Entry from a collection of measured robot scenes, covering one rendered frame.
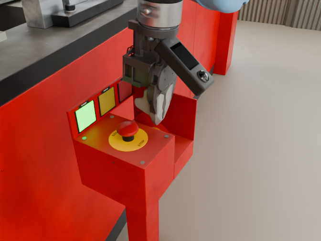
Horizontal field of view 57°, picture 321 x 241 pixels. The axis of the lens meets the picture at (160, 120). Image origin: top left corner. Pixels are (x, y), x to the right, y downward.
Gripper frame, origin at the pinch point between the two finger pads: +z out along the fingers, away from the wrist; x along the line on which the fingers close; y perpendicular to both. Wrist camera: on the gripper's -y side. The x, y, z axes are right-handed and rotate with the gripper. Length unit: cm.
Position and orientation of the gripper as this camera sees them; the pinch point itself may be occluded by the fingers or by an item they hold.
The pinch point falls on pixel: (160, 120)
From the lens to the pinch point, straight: 62.2
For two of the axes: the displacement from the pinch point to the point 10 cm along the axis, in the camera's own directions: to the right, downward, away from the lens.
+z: -0.7, 7.9, 6.0
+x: -5.0, 4.9, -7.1
